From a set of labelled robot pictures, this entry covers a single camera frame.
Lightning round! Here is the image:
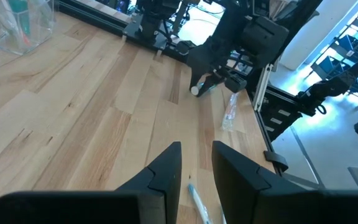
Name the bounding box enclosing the small teal mouthwash bottle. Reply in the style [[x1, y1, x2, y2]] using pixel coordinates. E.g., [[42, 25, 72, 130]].
[[7, 0, 31, 37], [190, 81, 217, 98]]

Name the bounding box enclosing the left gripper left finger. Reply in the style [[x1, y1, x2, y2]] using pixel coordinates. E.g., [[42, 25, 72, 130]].
[[0, 141, 183, 224]]

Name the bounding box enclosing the orange toothbrush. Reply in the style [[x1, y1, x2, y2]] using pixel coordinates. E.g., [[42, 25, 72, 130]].
[[0, 0, 32, 47]]

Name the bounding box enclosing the pink and white toothbrush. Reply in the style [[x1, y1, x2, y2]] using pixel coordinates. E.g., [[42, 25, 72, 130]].
[[221, 92, 239, 132]]

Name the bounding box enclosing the black table clamp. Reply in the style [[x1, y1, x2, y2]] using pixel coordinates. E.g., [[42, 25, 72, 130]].
[[263, 150, 289, 172]]

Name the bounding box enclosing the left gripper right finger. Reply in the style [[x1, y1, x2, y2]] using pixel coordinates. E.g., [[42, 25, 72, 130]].
[[211, 140, 358, 224]]

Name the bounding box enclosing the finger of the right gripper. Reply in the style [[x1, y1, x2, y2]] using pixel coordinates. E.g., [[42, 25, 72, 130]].
[[197, 73, 226, 98], [188, 62, 213, 90]]

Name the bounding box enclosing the black aluminium table frame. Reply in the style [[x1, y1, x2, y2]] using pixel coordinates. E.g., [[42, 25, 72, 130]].
[[54, 0, 358, 191]]

